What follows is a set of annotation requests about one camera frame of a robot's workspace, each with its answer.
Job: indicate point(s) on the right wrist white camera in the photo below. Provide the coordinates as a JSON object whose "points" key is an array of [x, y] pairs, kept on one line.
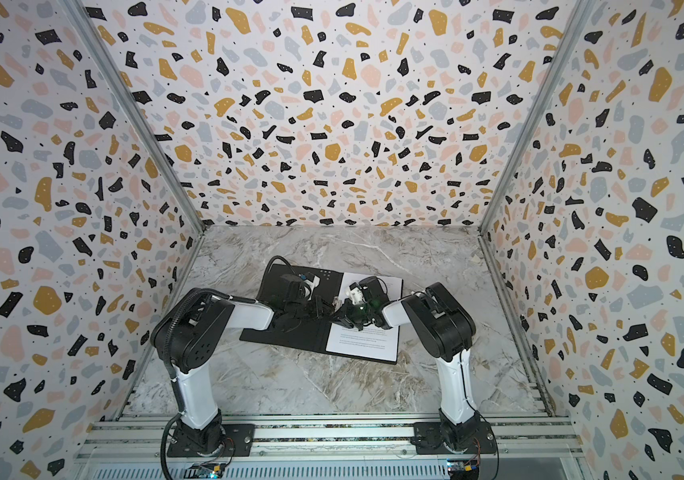
{"points": [[355, 295]]}

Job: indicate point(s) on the aluminium corner post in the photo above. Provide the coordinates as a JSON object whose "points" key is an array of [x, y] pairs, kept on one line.
{"points": [[78, 16], [574, 26]]}

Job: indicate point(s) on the orange black file folder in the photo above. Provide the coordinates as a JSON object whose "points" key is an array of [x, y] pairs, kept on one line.
{"points": [[307, 335]]}

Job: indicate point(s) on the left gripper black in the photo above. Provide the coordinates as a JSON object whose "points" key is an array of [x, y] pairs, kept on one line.
{"points": [[315, 304]]}

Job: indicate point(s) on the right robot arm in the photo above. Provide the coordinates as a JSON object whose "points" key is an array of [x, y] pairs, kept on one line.
{"points": [[446, 331]]}

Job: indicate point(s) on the aluminium corner post left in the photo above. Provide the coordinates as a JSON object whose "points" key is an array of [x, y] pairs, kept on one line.
{"points": [[78, 16]]}

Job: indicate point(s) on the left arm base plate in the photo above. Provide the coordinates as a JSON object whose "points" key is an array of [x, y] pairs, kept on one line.
{"points": [[218, 440]]}

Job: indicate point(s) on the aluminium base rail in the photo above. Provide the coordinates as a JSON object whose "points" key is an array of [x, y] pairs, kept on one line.
{"points": [[336, 446]]}

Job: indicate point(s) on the aluminium corner post right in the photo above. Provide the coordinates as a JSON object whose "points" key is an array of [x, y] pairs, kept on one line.
{"points": [[574, 26]]}

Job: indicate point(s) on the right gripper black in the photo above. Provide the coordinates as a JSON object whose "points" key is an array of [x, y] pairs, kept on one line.
{"points": [[353, 309]]}

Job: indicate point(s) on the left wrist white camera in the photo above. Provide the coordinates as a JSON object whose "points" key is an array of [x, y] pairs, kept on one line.
{"points": [[312, 279]]}

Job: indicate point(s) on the text page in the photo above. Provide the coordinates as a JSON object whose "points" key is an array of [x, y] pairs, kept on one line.
{"points": [[371, 343]]}

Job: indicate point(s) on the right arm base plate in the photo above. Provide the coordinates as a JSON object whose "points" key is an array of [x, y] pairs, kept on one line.
{"points": [[444, 438]]}

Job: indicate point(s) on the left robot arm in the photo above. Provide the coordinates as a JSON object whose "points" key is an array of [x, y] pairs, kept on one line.
{"points": [[188, 336]]}

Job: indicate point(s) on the wrist white camera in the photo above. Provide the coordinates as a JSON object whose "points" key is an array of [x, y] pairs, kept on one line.
{"points": [[355, 295], [312, 279]]}

